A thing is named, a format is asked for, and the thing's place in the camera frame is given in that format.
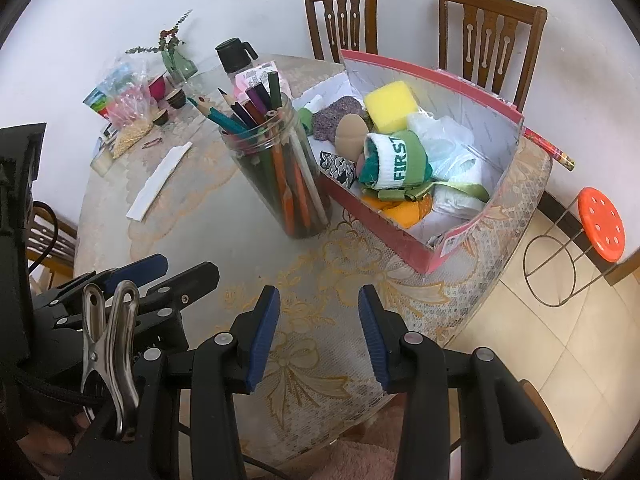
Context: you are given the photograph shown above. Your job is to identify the clear glass jar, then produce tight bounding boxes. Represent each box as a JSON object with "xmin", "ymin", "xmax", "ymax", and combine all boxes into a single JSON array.
[{"xmin": 218, "ymin": 92, "xmax": 333, "ymax": 239}]

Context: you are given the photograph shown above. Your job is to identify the white paper strip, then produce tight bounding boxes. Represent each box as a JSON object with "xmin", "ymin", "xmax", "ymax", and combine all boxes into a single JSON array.
[{"xmin": 126, "ymin": 141, "xmax": 193, "ymax": 222}]

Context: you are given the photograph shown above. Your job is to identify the dried flower sprigs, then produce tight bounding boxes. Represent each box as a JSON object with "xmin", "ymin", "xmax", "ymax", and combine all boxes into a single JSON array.
[{"xmin": 125, "ymin": 9, "xmax": 193, "ymax": 56}]

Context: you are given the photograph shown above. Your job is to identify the yellow sponge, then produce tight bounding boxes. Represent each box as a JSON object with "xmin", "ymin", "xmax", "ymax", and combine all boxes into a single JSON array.
[{"xmin": 363, "ymin": 80, "xmax": 418, "ymax": 133}]

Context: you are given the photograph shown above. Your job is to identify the orange plastic stool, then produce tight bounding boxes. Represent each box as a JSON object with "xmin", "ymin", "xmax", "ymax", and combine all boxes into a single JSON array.
[{"xmin": 522, "ymin": 186, "xmax": 627, "ymax": 307}]

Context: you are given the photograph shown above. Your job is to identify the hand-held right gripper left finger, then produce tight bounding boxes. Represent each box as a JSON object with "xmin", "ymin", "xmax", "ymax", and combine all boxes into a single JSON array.
[{"xmin": 60, "ymin": 285, "xmax": 282, "ymax": 480}]

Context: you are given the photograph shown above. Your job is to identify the grey knitted cloth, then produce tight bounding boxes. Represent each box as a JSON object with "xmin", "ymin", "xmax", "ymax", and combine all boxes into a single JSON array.
[{"xmin": 312, "ymin": 96, "xmax": 368, "ymax": 142}]

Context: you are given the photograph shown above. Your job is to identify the beige lace tablecloth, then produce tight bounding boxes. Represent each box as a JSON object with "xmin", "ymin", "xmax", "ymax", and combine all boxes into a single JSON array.
[{"xmin": 72, "ymin": 55, "xmax": 553, "ymax": 466}]

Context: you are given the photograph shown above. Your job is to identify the colourful printed package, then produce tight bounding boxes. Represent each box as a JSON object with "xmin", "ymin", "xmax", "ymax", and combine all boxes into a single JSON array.
[{"xmin": 82, "ymin": 85, "xmax": 113, "ymax": 118}]

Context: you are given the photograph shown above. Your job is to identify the pink tissue pack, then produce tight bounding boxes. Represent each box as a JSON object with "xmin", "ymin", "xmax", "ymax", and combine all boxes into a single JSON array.
[{"xmin": 234, "ymin": 61, "xmax": 281, "ymax": 103}]

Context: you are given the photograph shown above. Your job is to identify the red patterned stick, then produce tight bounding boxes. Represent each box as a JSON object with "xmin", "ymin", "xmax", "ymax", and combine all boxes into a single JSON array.
[{"xmin": 522, "ymin": 129, "xmax": 576, "ymax": 170}]

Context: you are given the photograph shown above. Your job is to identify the black cable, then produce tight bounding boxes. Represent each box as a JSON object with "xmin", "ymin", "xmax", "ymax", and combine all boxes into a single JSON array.
[{"xmin": 25, "ymin": 201, "xmax": 61, "ymax": 273}]

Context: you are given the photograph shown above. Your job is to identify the bag of beige grains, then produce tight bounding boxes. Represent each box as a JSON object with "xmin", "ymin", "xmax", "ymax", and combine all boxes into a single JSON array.
[{"xmin": 111, "ymin": 119, "xmax": 153, "ymax": 160}]

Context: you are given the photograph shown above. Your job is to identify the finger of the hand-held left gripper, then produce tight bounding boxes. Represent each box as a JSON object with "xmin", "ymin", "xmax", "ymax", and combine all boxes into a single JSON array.
[
  {"xmin": 50, "ymin": 254, "xmax": 169, "ymax": 303},
  {"xmin": 136, "ymin": 261, "xmax": 221, "ymax": 315}
]

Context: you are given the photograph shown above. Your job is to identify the dark patterned beanbag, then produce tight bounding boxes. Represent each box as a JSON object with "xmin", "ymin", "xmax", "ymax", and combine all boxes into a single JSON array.
[{"xmin": 319, "ymin": 150, "xmax": 362, "ymax": 183}]

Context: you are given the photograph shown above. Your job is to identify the black lidded mug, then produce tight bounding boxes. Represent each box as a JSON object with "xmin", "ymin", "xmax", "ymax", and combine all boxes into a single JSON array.
[{"xmin": 215, "ymin": 38, "xmax": 259, "ymax": 74}]

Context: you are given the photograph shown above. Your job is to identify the person's left hand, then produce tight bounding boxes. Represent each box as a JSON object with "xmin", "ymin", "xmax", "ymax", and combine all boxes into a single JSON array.
[{"xmin": 20, "ymin": 416, "xmax": 88, "ymax": 473}]

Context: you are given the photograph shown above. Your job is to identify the green glass vase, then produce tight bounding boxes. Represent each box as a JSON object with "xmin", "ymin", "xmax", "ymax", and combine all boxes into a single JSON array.
[{"xmin": 161, "ymin": 42, "xmax": 196, "ymax": 83}]

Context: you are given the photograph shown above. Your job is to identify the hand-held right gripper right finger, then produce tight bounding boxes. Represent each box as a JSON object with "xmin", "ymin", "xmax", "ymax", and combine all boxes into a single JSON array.
[{"xmin": 358, "ymin": 284, "xmax": 583, "ymax": 480}]

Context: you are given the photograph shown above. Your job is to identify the red cardboard box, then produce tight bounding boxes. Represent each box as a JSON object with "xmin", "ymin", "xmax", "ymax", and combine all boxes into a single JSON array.
[{"xmin": 295, "ymin": 49, "xmax": 526, "ymax": 276}]

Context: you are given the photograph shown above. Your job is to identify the green cloth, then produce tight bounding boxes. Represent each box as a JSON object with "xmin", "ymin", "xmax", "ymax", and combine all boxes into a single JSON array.
[{"xmin": 375, "ymin": 182, "xmax": 491, "ymax": 204}]

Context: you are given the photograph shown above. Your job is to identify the green sock with white band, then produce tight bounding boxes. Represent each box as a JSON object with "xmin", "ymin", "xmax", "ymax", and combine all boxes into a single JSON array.
[{"xmin": 357, "ymin": 129, "xmax": 433, "ymax": 192}]

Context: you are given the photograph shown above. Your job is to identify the glass jar of pencils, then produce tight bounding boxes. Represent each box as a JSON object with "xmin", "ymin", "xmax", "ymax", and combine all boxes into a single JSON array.
[{"xmin": 186, "ymin": 71, "xmax": 331, "ymax": 236}]

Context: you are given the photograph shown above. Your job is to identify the clear plastic bag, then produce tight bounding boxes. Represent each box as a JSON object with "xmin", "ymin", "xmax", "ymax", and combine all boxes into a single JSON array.
[{"xmin": 100, "ymin": 57, "xmax": 161, "ymax": 126}]

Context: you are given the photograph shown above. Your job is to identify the light blue soft pad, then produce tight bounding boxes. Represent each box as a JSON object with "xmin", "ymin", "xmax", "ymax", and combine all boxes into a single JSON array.
[{"xmin": 432, "ymin": 156, "xmax": 483, "ymax": 184}]

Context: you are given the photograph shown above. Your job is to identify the tan soft bun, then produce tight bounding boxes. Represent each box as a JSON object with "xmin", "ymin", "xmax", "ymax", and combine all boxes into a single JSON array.
[{"xmin": 334, "ymin": 114, "xmax": 368, "ymax": 161}]

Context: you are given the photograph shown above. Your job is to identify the brown wooden chair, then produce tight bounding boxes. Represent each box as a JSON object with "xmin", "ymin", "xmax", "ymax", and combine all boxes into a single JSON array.
[
  {"xmin": 25, "ymin": 200, "xmax": 79, "ymax": 281},
  {"xmin": 304, "ymin": 0, "xmax": 382, "ymax": 65},
  {"xmin": 438, "ymin": 0, "xmax": 548, "ymax": 113}
]

